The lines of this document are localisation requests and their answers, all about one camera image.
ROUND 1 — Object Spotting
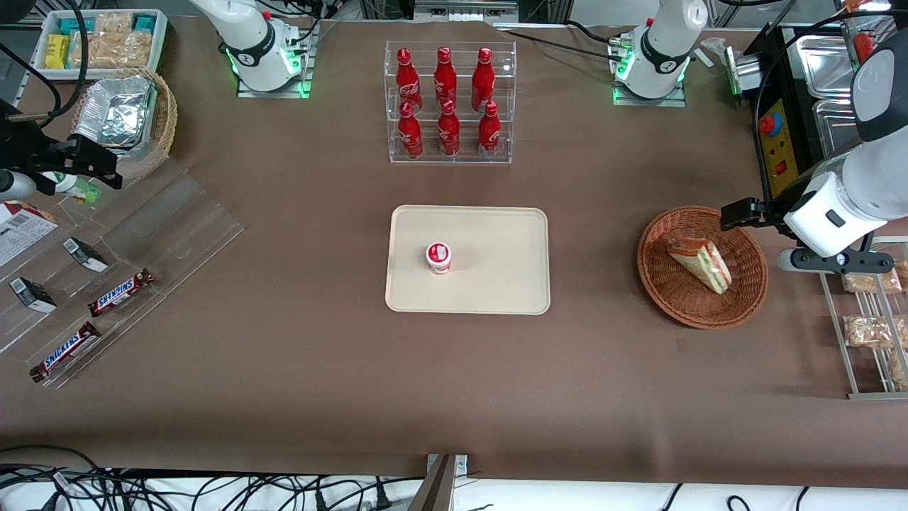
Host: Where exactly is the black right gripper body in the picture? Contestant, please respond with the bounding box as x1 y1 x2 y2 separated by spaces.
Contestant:
0 99 73 198

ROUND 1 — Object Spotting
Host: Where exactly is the triangle sandwich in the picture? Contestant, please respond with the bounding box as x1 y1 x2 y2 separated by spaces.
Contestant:
665 236 733 296

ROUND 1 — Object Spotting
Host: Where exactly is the light oval wicker basket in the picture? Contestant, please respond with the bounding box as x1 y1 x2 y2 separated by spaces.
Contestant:
70 67 179 182

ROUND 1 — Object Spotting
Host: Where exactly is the brown round wicker basket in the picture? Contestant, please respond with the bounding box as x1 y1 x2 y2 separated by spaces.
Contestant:
636 206 769 331

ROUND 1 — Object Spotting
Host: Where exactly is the beige plastic tray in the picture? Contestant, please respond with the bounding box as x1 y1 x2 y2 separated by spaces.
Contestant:
384 205 551 316

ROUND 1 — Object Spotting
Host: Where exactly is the green white small bottle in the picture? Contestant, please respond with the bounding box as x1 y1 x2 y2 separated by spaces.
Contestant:
41 172 102 206

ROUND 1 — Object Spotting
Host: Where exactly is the silver foil packet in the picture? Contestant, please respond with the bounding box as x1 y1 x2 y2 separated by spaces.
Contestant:
74 75 159 151

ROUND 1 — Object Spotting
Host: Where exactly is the black yellow control box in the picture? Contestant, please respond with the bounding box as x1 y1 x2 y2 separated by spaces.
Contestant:
741 23 863 238

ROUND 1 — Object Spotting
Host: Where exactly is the small black white box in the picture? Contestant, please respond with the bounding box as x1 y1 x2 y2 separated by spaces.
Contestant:
8 276 58 314
62 236 110 274

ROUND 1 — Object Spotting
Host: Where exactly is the clear acrylic display stand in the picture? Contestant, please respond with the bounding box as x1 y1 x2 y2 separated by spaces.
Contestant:
0 156 246 389

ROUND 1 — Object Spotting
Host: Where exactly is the red white carton box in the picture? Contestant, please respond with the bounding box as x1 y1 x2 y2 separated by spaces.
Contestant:
0 200 60 268

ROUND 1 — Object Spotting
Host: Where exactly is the steel pan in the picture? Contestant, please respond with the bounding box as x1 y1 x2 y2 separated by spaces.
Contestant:
794 32 865 101
812 99 865 158

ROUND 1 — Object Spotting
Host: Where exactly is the yellow snack pack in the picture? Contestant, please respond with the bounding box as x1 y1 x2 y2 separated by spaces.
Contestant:
45 34 72 70

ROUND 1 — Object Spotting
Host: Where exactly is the rice cracker bag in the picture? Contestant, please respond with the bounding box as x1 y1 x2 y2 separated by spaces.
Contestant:
70 13 154 70

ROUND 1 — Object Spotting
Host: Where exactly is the snickers chocolate bar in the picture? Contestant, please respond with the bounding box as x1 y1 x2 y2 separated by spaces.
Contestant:
87 268 156 319
28 321 103 384

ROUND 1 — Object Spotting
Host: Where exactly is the white plastic bin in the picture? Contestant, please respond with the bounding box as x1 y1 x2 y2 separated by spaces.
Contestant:
33 9 170 81

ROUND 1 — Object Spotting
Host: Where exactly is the clear plastic wrapper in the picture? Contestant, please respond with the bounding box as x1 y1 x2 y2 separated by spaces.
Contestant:
695 37 733 70

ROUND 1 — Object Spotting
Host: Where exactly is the red cola bottle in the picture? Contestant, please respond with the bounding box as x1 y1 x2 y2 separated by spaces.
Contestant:
433 46 459 109
471 48 496 111
437 99 461 157
477 101 502 159
397 101 424 159
394 48 423 114

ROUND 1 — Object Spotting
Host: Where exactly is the clear acrylic bottle rack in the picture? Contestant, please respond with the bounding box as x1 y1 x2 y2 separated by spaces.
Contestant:
384 40 518 166

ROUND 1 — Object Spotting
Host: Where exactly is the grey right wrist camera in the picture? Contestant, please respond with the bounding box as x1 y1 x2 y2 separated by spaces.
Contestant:
0 170 38 204

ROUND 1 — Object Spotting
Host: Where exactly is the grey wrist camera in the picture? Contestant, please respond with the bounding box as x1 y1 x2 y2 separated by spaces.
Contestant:
777 246 895 275
0 170 38 204

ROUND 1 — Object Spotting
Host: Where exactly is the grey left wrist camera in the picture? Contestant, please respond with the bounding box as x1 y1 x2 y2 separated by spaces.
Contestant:
777 246 895 275

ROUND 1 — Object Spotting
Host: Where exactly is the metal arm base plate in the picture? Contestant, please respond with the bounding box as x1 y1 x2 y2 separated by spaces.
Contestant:
236 20 321 99
612 32 688 109

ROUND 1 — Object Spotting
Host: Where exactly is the metal wire rack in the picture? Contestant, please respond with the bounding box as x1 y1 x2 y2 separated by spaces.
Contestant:
819 236 908 400

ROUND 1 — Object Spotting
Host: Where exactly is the black floor cable bundle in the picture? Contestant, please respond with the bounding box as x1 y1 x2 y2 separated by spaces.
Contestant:
0 445 426 511

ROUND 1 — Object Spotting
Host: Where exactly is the metal table bracket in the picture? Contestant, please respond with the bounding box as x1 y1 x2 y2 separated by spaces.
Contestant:
410 454 470 511

